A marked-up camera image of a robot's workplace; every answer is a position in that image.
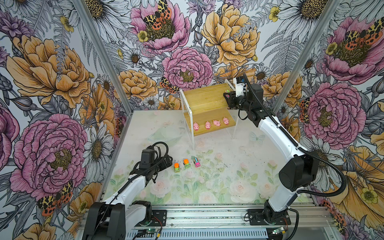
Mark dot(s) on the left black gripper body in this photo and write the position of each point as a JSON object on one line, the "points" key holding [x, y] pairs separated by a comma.
{"points": [[162, 166]]}

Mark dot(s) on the pink toy truck blue top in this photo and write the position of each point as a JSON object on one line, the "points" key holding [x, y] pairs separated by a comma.
{"points": [[197, 162]]}

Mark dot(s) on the green orange toy truck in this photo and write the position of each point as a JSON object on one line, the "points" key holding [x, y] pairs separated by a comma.
{"points": [[177, 167], [186, 163]]}

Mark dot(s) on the aluminium front rail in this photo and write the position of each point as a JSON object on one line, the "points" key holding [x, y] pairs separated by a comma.
{"points": [[234, 216]]}

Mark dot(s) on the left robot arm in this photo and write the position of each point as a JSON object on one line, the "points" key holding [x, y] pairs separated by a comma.
{"points": [[113, 217]]}

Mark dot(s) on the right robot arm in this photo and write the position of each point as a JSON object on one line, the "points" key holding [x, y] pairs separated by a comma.
{"points": [[300, 167]]}

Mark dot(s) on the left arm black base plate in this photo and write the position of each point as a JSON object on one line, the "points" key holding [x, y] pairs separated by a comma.
{"points": [[158, 218]]}

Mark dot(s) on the two-tier bamboo white shelf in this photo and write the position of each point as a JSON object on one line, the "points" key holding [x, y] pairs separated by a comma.
{"points": [[207, 104]]}

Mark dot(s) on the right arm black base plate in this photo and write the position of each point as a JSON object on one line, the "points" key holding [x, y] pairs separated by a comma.
{"points": [[266, 217]]}

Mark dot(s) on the pink toy pig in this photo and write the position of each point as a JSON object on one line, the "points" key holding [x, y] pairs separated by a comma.
{"points": [[208, 125], [196, 126], [226, 121], [216, 123]]}

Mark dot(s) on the right aluminium corner post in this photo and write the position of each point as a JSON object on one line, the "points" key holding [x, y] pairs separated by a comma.
{"points": [[313, 38]]}

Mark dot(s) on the left aluminium corner post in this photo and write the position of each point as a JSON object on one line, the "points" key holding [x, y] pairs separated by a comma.
{"points": [[96, 39]]}

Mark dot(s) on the aluminium corner post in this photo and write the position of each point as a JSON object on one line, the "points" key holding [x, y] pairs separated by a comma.
{"points": [[313, 38], [96, 39]]}

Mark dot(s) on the green orange toy truck leftmost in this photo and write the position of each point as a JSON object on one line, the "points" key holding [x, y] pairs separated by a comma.
{"points": [[177, 167]]}

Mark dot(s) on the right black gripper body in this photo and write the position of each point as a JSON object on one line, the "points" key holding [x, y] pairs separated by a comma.
{"points": [[240, 101]]}

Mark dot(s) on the white vented cable duct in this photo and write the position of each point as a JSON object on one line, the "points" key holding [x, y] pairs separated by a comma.
{"points": [[208, 234]]}

